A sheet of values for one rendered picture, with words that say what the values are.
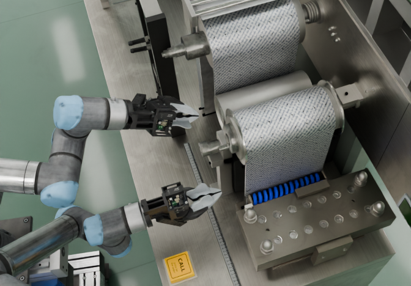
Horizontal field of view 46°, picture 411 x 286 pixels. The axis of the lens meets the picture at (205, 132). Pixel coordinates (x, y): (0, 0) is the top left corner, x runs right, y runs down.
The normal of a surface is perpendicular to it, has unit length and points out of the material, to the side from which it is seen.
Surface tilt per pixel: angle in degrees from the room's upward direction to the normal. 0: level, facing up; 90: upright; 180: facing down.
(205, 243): 0
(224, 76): 92
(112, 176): 0
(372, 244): 0
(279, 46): 92
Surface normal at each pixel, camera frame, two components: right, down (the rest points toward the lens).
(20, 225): -0.06, -0.53
